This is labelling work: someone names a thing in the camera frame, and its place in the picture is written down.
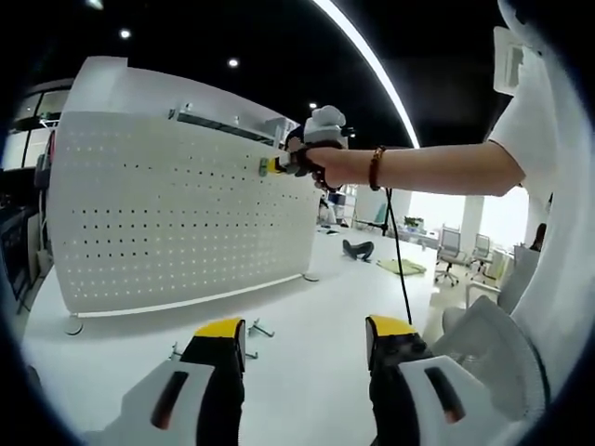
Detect dark workstation desk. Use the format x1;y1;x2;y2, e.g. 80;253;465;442
0;203;41;312

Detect yellow-green cloth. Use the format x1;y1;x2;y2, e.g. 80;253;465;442
376;258;428;276

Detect grey metal shelving rack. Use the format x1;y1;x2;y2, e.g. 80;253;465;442
167;102;301;150

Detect white partition panel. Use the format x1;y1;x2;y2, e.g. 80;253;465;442
64;55;298;140

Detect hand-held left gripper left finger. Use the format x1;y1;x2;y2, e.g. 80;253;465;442
119;317;247;446

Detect grey mesh office chair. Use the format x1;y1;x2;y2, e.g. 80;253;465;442
436;225;464;287
469;231;494;280

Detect white mesh office chair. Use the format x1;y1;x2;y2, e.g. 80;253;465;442
431;295;549;419

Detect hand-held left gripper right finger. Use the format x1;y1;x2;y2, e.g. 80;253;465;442
364;314;501;446

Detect white perforated mounting plate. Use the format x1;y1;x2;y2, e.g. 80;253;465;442
48;109;324;335

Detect grey box device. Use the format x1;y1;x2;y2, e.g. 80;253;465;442
34;152;52;187

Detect long ceiling strip light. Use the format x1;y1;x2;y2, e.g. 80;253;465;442
313;0;422;149

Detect black curved strap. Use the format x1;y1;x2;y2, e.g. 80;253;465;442
342;239;376;262

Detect white chest-worn device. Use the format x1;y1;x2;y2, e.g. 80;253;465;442
492;25;529;97

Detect beaded wrist bracelet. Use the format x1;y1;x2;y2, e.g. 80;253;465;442
368;145;388;192

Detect person's white shirt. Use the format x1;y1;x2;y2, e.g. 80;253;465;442
485;41;595;419

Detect black tripod stand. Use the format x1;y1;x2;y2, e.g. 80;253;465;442
356;203;396;237

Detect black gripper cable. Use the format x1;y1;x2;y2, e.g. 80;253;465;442
383;188;414;325

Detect person's right hand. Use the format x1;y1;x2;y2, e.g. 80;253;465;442
297;138;373;192

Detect recessed ceiling spotlights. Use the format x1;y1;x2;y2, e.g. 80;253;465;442
86;0;241;69

